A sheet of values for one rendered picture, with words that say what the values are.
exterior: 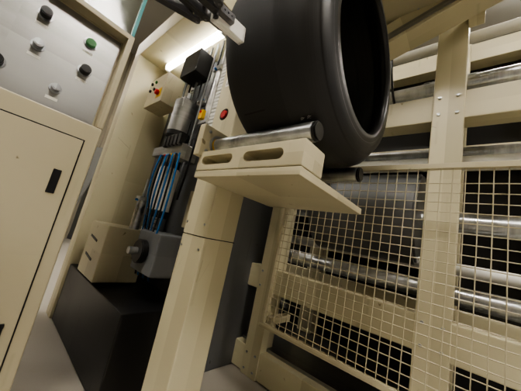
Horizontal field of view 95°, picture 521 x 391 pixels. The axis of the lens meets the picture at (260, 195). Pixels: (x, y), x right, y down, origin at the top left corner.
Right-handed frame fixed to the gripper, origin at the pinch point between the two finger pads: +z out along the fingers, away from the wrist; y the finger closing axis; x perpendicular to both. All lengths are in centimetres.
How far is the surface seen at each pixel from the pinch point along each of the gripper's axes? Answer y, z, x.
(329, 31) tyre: -12.0, 15.4, -4.1
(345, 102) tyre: -12.3, 25.1, 6.4
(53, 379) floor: 78, 1, 102
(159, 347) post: 36, 17, 78
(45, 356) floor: 96, 1, 102
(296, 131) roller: -5.0, 17.8, 14.5
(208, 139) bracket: 25.2, 16.6, 13.0
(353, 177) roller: -8, 46, 19
